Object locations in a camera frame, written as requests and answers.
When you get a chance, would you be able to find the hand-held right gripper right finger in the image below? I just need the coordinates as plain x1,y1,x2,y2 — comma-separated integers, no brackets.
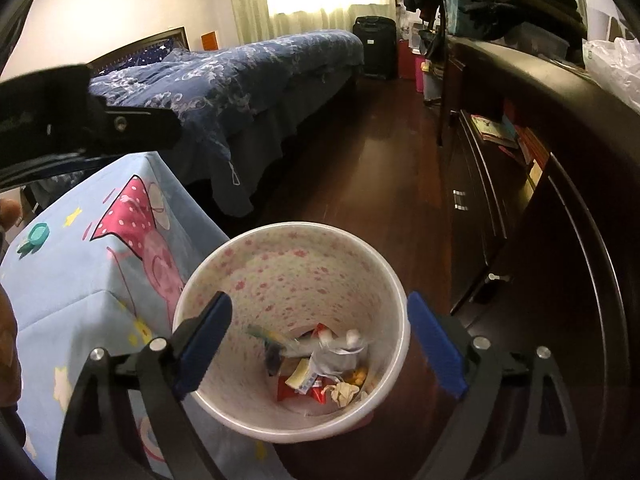
406,290,583,480

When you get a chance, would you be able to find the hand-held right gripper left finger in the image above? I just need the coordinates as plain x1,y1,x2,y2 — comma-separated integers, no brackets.
56,290,234,480

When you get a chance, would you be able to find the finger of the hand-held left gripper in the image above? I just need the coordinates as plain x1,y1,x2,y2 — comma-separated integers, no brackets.
97,105,183,157
0,151,132,191

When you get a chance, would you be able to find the red snack packet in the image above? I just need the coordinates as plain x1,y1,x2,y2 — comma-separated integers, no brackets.
277,372,332,404

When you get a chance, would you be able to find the white paper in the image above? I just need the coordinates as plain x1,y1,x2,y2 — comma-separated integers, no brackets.
309,330,368,378

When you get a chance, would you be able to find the beige wrapper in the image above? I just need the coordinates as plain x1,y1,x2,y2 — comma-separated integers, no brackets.
330,381,359,407

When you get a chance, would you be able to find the white pink-flowered bin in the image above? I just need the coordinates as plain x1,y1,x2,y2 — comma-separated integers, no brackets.
171,221,412,445

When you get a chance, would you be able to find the bed with blue floral duvet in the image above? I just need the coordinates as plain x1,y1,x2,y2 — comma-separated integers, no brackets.
87,26,365,218

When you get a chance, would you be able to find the pale green curtain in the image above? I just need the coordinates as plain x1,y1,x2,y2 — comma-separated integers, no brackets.
227,0,396,47

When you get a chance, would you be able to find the dark wooden cabinet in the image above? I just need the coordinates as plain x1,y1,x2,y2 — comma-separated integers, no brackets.
437,35,640,480

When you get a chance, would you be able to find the row of books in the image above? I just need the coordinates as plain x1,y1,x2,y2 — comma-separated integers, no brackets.
470,110,549,181

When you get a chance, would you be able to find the black suitcase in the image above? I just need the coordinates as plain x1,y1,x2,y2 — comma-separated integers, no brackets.
352,16,398,81

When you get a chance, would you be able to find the red container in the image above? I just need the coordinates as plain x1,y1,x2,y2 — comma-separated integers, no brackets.
397,37,419,81

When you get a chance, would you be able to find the white plastic bag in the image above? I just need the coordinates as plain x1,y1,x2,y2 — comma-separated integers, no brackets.
582,37,640,112

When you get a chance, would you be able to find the stack of folded dark clothes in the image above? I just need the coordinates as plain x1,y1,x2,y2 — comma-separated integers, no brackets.
440,0,589,42

